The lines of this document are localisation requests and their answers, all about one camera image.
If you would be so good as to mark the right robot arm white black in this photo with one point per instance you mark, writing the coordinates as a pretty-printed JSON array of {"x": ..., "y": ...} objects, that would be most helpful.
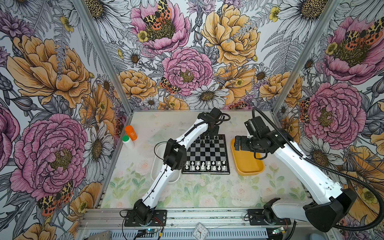
[{"x": 330, "y": 202}]

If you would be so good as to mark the white bottle green cap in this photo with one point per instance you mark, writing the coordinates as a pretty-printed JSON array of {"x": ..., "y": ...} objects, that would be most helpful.
[{"x": 128, "y": 142}]

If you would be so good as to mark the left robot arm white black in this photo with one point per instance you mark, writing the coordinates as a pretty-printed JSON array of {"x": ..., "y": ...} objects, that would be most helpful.
[{"x": 174, "y": 160}]

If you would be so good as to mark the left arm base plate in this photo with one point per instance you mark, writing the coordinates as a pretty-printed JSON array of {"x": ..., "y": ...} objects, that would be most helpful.
[{"x": 154, "y": 218}]

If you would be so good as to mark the small white clock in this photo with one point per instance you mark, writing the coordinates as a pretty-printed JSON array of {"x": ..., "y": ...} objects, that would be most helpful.
[{"x": 200, "y": 232}]

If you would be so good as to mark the black white chess board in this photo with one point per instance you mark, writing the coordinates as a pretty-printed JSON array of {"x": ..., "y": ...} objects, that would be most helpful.
[{"x": 207, "y": 155}]

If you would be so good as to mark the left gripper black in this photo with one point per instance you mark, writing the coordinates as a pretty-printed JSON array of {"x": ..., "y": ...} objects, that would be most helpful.
[{"x": 215, "y": 132}]

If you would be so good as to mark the orange bottle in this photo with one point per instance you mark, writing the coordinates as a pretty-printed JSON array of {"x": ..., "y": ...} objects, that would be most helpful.
[{"x": 131, "y": 132}]

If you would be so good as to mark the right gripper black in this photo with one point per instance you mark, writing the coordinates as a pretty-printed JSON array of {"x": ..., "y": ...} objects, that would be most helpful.
[{"x": 243, "y": 146}]

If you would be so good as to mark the yellow plastic tray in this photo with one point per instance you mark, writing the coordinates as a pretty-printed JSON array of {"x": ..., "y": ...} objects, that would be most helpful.
[{"x": 245, "y": 163}]

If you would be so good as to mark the white plastic tray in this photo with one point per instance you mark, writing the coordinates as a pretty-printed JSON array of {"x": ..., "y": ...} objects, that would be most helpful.
[{"x": 158, "y": 164}]

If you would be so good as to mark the aluminium frame rail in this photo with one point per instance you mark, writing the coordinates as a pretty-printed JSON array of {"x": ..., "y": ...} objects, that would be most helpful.
[{"x": 177, "y": 218}]

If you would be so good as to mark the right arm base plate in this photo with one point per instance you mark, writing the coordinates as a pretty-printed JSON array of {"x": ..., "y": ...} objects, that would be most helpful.
[{"x": 259, "y": 217}]

